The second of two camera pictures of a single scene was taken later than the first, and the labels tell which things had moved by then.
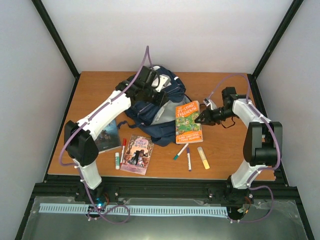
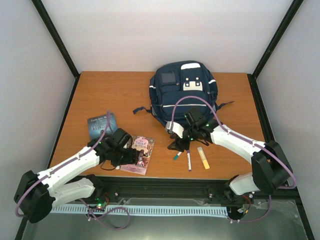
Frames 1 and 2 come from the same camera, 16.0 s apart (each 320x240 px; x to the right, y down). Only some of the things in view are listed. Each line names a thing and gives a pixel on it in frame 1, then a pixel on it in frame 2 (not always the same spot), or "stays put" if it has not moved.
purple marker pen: (189, 165) stays put
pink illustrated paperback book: (138, 154) stays put
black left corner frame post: (58, 41) stays put
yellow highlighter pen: (204, 160) stays put
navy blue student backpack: (159, 123) to (185, 105)
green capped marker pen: (176, 156) stays put
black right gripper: (208, 116) to (180, 144)
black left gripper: (160, 101) to (132, 158)
